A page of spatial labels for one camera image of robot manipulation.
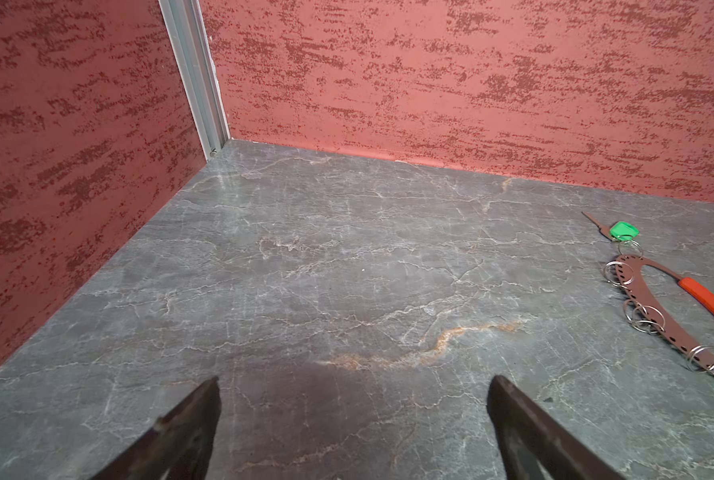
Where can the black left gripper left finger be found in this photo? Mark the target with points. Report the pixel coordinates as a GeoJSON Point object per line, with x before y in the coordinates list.
{"type": "Point", "coordinates": [179, 445]}

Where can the perforated metal keyring red handle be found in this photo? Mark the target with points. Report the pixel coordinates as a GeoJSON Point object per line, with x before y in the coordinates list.
{"type": "Point", "coordinates": [644, 312]}

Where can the green capped key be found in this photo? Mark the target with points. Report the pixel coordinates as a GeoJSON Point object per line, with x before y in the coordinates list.
{"type": "Point", "coordinates": [618, 232]}

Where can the left aluminium corner post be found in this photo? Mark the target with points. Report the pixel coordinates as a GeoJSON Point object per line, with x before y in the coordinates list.
{"type": "Point", "coordinates": [190, 44]}

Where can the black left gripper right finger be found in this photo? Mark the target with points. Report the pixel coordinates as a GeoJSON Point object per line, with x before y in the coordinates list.
{"type": "Point", "coordinates": [535, 446]}

